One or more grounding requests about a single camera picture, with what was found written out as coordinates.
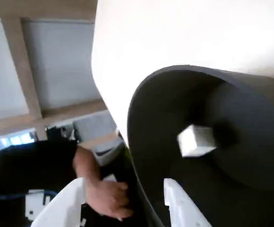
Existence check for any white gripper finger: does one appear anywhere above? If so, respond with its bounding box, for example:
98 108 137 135
36 177 86 227
163 178 213 227

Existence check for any white cube block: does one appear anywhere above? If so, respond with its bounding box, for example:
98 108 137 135
176 124 217 158

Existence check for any bare person forearm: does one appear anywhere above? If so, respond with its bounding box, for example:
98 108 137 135
72 146 104 190

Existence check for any black pot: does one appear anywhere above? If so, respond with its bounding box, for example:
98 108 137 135
127 65 274 227

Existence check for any bare person hand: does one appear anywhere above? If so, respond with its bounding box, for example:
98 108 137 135
85 180 134 222

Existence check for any white plastic device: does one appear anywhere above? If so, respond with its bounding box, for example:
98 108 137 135
25 189 55 217

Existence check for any person in black shirt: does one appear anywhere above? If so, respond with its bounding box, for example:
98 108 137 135
0 139 81 227

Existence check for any wood framed gray partition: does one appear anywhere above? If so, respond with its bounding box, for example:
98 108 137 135
0 16 114 140

